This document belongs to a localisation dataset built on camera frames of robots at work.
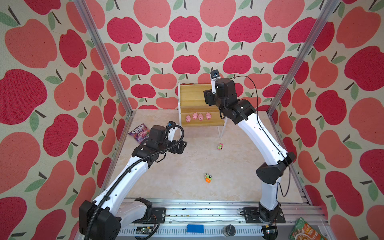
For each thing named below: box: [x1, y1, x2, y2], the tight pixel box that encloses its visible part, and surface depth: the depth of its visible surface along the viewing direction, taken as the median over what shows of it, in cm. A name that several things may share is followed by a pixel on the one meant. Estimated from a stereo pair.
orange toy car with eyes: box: [204, 172, 213, 184], surface depth 87 cm
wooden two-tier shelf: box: [178, 81, 228, 139], surface depth 95 cm
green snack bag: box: [289, 217, 327, 240], surface depth 70 cm
